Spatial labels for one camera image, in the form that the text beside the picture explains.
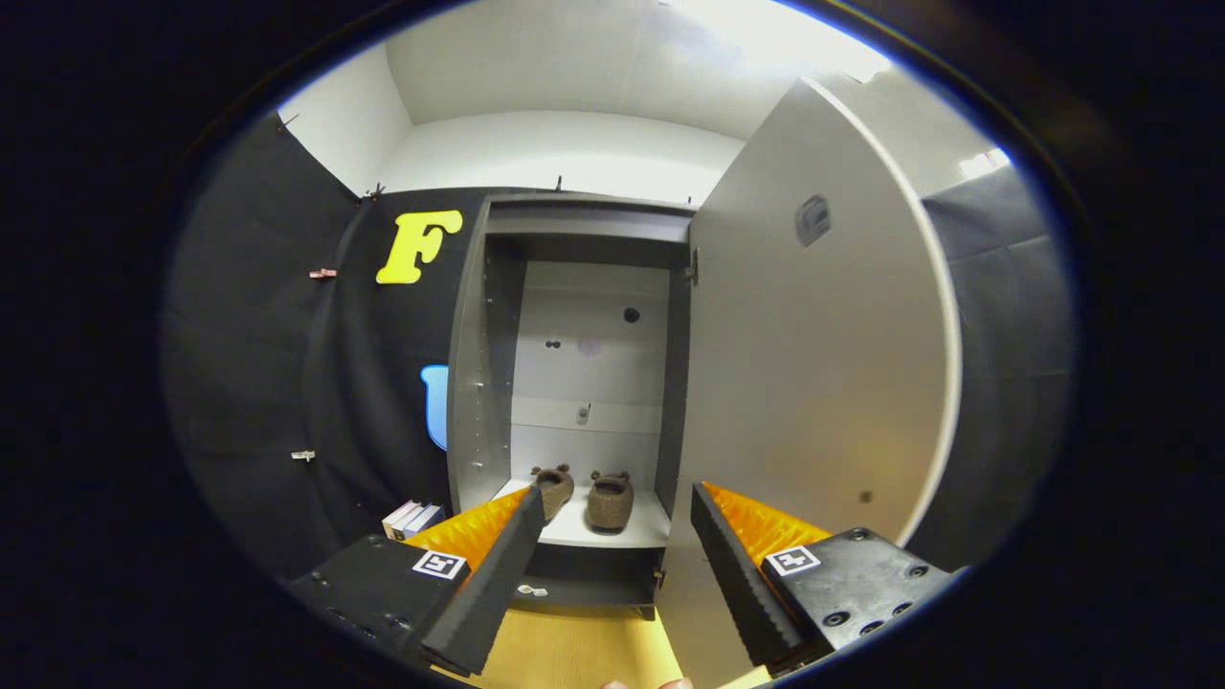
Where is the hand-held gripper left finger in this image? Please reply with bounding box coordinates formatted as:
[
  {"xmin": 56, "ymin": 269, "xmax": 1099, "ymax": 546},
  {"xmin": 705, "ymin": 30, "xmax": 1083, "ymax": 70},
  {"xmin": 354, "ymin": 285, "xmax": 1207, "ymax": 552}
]
[{"xmin": 285, "ymin": 486, "xmax": 549, "ymax": 678}]

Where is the black backdrop cloth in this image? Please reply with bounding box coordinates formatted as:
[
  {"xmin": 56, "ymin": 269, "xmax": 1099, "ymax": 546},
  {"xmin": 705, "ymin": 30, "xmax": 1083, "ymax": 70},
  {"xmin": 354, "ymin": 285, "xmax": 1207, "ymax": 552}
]
[{"xmin": 163, "ymin": 110, "xmax": 1073, "ymax": 585}]

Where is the ceiling strip light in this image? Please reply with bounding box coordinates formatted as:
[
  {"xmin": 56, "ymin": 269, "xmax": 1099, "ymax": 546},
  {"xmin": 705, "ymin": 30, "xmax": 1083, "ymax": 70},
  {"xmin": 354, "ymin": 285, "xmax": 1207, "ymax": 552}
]
[{"xmin": 670, "ymin": 0, "xmax": 891, "ymax": 82}]

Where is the brown fluffy shoe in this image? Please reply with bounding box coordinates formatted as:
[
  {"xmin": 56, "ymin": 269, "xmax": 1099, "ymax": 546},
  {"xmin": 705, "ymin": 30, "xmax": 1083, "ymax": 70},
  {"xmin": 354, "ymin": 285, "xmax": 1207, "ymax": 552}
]
[
  {"xmin": 531, "ymin": 464, "xmax": 576, "ymax": 522},
  {"xmin": 586, "ymin": 470, "xmax": 635, "ymax": 534}
]

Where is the grey shoe cabinet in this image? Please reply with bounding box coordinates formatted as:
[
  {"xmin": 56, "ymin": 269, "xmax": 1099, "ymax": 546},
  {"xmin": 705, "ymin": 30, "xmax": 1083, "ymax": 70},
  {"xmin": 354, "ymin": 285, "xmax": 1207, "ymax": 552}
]
[{"xmin": 445, "ymin": 191, "xmax": 700, "ymax": 618}]

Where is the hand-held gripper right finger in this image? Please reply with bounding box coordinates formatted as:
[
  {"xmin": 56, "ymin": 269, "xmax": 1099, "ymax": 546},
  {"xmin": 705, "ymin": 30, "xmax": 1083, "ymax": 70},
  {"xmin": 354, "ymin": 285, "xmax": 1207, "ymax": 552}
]
[{"xmin": 690, "ymin": 482, "xmax": 960, "ymax": 673}]

